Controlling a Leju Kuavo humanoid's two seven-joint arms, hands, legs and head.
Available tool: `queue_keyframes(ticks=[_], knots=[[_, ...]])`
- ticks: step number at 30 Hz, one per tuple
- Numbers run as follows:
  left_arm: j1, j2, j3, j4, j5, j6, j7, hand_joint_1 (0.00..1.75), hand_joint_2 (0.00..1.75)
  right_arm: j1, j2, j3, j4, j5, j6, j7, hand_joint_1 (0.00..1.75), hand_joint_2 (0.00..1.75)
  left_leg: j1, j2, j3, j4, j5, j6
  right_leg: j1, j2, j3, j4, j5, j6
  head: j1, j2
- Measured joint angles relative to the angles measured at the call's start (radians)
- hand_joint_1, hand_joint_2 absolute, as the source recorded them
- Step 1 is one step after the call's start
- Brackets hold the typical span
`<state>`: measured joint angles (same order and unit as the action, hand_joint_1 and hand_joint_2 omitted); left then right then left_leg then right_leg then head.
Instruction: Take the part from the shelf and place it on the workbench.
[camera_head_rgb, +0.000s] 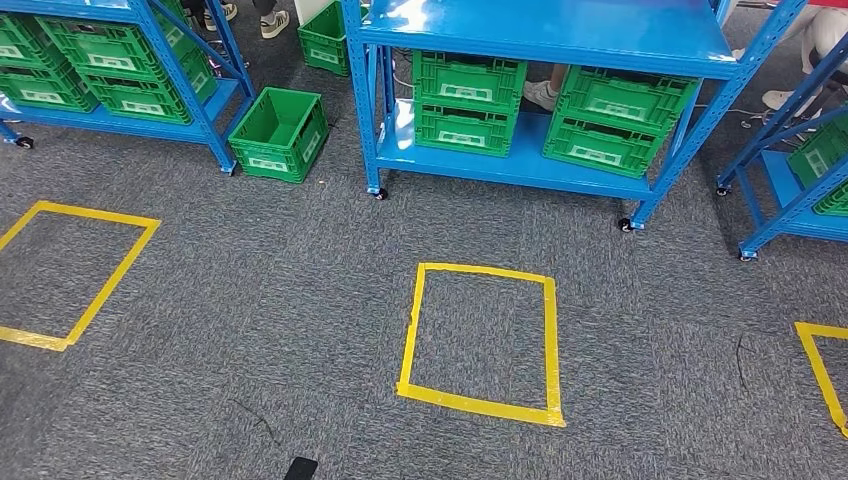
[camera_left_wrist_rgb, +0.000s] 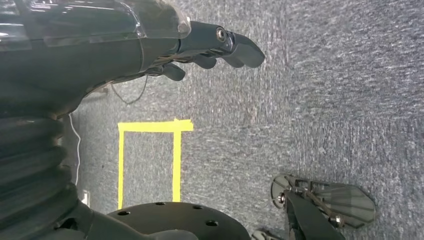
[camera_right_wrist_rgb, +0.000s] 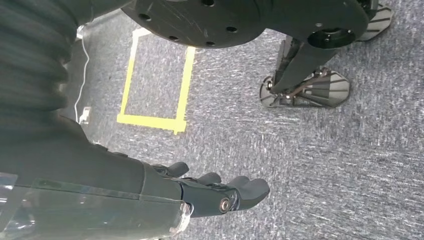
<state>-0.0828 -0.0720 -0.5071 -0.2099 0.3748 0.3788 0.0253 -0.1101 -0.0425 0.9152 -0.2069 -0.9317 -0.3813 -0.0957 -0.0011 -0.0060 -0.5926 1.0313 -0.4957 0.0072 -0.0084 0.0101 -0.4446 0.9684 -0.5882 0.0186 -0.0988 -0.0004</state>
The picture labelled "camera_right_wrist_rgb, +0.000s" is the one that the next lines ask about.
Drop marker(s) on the yellow floor tape square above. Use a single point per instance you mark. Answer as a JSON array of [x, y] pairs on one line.
[[152, 121]]

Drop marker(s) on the black robot hip disc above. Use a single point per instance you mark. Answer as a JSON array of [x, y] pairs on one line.
[[198, 20]]

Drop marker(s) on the black robot foot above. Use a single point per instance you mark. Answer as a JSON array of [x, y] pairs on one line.
[[318, 91], [377, 23]]

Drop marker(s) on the grey floor socket plate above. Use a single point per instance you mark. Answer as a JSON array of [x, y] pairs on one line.
[[85, 116]]

